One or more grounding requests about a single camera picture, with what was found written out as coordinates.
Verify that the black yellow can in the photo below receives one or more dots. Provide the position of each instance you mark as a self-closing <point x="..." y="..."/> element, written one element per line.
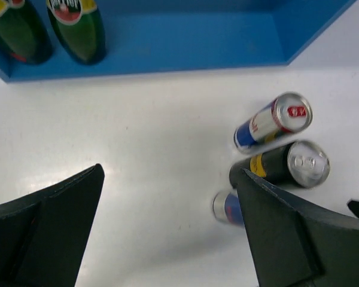
<point x="302" y="163"/>

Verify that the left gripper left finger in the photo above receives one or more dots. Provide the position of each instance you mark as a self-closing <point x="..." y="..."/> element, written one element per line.
<point x="44" y="234"/>

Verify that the blue and yellow shelf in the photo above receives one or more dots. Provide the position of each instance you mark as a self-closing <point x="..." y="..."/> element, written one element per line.
<point x="166" y="36"/>

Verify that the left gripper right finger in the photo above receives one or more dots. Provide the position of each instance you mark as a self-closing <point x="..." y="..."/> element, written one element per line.
<point x="294" y="242"/>

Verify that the silver blue can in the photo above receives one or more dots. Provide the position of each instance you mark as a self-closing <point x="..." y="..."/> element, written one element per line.
<point x="226" y="208"/>
<point x="287" y="114"/>

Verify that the green bottle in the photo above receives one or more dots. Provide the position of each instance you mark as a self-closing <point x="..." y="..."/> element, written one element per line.
<point x="79" y="28"/>
<point x="23" y="35"/>

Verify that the silver blue can front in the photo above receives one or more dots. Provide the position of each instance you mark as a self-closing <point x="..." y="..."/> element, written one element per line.
<point x="226" y="208"/>

